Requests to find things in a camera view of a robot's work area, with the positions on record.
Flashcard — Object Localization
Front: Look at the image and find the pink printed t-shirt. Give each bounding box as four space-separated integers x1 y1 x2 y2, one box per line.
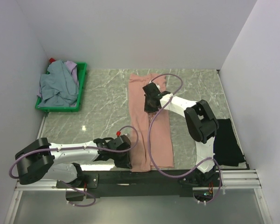
128 73 174 172

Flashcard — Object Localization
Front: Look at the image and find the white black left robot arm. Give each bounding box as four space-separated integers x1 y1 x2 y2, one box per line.
15 135 132 188

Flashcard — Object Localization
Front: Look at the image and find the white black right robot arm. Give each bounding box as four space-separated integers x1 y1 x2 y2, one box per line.
143 82 219 186

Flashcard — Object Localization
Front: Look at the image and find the black base beam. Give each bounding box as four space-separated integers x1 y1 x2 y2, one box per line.
55 168 224 201

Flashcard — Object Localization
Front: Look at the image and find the green plastic bin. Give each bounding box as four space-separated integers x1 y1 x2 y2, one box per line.
35 60 87 112

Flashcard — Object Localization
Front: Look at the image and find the black folded t-shirt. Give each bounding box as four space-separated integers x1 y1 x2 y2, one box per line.
213 119 245 167

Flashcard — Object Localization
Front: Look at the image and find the grey-blue t-shirt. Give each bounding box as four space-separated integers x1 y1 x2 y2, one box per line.
39 60 79 107

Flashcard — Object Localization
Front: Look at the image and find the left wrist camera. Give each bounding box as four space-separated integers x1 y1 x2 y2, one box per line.
116 131 127 137

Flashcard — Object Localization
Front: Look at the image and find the aluminium frame rail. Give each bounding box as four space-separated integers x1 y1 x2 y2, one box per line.
15 116 263 191

